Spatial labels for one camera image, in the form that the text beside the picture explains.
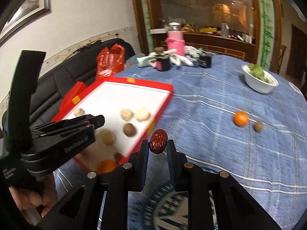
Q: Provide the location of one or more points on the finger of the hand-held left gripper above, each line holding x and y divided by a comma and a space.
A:
60, 127
94, 120

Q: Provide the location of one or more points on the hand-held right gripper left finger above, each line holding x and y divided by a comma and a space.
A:
144, 164

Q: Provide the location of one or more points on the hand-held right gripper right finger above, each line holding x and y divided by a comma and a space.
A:
171, 164

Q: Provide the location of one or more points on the pale walnut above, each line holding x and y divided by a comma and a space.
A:
107, 137
126, 114
79, 112

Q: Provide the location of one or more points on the red date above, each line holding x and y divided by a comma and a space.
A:
158, 140

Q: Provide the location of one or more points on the red box with white inside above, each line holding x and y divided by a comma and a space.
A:
108, 95

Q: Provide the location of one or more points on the brown round nut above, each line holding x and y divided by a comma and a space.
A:
129, 129
258, 126

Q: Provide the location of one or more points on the orange mandarin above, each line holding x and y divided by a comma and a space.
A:
240, 118
106, 166

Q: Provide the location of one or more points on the person's left hand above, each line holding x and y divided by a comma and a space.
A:
31, 196

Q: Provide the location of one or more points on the red box lid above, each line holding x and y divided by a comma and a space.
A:
72, 95

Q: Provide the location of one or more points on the black sofa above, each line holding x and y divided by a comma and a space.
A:
60, 76

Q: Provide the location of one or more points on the red plastic bag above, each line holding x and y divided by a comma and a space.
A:
110, 61

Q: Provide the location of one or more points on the teal cloth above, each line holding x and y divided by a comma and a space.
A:
144, 61

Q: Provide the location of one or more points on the black jar with cork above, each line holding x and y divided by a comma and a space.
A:
164, 64

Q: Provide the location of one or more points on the white gloves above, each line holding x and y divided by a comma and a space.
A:
179, 58

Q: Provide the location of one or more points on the pink knitted container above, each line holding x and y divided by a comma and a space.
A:
175, 44

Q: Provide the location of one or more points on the white bowl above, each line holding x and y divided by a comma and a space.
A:
260, 86

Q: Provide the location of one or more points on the green leafy vegetables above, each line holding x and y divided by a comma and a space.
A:
257, 73

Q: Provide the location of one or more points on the clear glass cup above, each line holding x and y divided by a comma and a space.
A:
224, 30

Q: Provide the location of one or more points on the wooden glass partition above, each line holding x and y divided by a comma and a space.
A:
191, 4

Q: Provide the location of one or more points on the bamboo painted panel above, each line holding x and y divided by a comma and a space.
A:
266, 28

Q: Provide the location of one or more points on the brown wooden door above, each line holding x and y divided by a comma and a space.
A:
298, 52

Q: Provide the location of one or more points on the framed wall picture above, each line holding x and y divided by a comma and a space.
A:
31, 4

